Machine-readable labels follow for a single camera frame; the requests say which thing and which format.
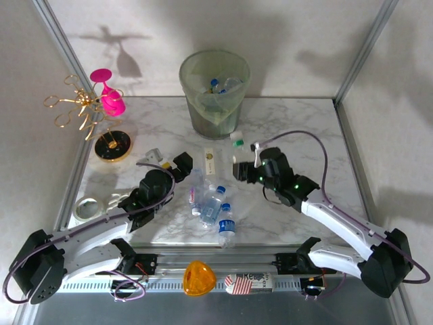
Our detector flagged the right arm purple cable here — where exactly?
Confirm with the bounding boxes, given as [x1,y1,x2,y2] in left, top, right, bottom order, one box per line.
[258,130,428,302]

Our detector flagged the grey mesh waste bin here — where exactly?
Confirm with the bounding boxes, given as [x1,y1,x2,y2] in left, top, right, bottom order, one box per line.
[179,49,252,140]

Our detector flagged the white handled scissors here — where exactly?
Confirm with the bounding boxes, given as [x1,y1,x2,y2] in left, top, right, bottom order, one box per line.
[105,191,136,215]

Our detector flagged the white slotted cable duct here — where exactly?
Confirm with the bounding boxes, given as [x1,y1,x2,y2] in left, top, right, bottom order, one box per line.
[42,277,305,294]

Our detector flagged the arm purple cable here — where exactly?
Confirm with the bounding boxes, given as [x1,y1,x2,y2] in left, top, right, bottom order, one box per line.
[258,130,428,302]
[2,161,177,304]

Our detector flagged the small circuit board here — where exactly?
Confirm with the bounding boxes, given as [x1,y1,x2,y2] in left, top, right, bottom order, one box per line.
[300,276,327,293]

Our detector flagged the clear bottle pale blue label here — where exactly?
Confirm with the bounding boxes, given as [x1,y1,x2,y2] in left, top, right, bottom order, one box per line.
[199,185,227,230]

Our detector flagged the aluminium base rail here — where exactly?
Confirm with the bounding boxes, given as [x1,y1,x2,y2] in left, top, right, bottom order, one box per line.
[30,245,342,282]

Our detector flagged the aluminium table side rail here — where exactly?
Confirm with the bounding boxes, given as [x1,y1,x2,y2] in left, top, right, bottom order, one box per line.
[53,97,99,244]
[333,100,385,244]

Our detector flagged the green translucent bin liner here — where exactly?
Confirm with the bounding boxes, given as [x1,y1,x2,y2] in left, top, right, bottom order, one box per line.
[179,49,252,125]

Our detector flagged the clear bottle green white label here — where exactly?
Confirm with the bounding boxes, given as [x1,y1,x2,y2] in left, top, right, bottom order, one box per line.
[229,131,246,163]

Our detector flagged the red white striped box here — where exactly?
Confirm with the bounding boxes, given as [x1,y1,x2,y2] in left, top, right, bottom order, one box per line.
[224,272,275,296]

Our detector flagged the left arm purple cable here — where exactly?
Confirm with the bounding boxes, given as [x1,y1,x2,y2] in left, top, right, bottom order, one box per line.
[2,161,177,304]

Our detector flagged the pink wine glass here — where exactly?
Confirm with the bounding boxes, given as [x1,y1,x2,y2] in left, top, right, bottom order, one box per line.
[89,68,127,118]

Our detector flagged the aluminium frame post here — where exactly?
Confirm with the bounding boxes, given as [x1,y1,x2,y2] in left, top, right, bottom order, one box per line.
[333,0,401,104]
[32,0,89,102]

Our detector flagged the white tape roll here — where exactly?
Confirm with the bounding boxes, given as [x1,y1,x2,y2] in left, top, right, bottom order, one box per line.
[73,195,105,221]

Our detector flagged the clear bottle blue label white cap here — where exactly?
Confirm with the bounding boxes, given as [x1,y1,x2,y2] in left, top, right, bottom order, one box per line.
[221,77,244,94]

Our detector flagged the clear bottle with pink label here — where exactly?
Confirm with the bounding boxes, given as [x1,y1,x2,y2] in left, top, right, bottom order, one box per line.
[187,168,206,217]

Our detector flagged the gold wire glass rack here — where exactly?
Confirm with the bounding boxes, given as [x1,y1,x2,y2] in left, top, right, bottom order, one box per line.
[43,74,133,163]

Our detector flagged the orange triangular plastic object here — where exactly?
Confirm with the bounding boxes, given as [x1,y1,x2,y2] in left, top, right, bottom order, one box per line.
[182,259,217,298]

